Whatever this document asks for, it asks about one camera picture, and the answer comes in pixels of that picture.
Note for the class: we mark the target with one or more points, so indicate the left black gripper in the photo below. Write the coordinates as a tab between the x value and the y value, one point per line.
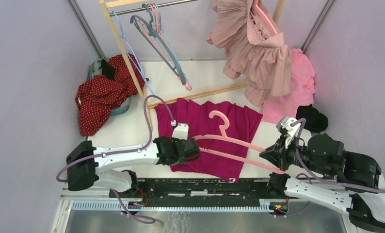
175	140

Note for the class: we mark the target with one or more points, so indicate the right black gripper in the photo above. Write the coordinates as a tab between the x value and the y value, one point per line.
277	154

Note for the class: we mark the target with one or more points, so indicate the dusty pink skirt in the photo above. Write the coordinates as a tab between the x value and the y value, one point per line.
251	49

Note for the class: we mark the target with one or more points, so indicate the pink plastic hanger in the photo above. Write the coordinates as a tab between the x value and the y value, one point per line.
260	8

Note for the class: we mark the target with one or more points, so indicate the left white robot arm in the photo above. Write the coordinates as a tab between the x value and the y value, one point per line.
89	166

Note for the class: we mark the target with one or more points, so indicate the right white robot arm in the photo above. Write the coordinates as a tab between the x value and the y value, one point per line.
362	195

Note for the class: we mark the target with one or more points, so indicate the light blue hanger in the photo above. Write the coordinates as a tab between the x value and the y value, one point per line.
133	56

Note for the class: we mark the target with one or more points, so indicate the grey teal hanger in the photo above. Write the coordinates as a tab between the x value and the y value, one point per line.
163	45

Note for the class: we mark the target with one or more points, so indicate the black cloth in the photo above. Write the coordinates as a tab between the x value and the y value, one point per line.
316	122

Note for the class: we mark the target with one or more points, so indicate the pink towel garment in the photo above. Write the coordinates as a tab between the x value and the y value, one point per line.
301	90

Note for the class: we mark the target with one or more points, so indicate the red polka dot garment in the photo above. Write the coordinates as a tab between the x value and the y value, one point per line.
99	96

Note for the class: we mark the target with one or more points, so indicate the teal basket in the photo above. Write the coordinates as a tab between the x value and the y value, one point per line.
96	68

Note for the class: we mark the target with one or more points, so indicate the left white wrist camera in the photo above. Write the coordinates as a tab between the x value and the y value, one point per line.
180	130

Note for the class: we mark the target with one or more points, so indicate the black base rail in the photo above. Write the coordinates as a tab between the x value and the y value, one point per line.
185	192

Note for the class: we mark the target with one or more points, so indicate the white slotted cable duct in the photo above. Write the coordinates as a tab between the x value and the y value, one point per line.
114	205

